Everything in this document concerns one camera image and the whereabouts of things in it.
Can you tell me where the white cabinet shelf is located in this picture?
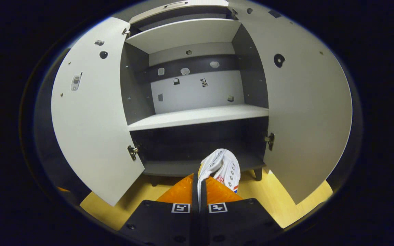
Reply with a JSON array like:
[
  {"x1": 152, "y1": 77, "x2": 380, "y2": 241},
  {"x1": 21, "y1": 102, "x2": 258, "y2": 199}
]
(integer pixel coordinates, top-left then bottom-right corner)
[
  {"x1": 128, "y1": 104, "x2": 270, "y2": 132},
  {"x1": 125, "y1": 18, "x2": 242, "y2": 54}
]

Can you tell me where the white cabinet drawer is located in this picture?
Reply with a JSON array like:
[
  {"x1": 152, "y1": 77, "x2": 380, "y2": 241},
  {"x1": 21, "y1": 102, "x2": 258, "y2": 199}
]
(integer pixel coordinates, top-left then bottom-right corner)
[{"x1": 129, "y1": 0, "x2": 230, "y2": 24}]

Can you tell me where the white canvas shoe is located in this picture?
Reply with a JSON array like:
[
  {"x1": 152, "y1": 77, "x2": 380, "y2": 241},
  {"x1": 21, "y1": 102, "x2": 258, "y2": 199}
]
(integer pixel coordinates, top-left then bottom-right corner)
[{"x1": 197, "y1": 148, "x2": 241, "y2": 205}]

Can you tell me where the white shoe cabinet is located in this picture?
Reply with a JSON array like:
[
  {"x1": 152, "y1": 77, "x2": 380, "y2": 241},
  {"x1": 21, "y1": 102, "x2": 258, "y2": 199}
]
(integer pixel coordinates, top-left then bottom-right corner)
[{"x1": 51, "y1": 0, "x2": 352, "y2": 207}]

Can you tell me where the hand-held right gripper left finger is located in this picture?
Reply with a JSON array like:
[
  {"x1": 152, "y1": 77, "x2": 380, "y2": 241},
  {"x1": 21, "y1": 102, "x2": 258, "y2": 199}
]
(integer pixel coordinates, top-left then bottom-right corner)
[{"x1": 120, "y1": 173, "x2": 199, "y2": 246}]

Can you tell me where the white cabinet door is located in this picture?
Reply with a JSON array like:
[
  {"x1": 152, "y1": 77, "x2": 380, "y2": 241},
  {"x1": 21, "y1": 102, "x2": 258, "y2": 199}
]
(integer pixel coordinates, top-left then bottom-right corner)
[
  {"x1": 51, "y1": 16, "x2": 145, "y2": 207},
  {"x1": 228, "y1": 0, "x2": 352, "y2": 205}
]

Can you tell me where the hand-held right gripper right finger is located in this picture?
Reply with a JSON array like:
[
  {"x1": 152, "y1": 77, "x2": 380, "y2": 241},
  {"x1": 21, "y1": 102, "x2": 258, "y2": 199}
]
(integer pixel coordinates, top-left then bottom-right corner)
[{"x1": 199, "y1": 176, "x2": 283, "y2": 246}]

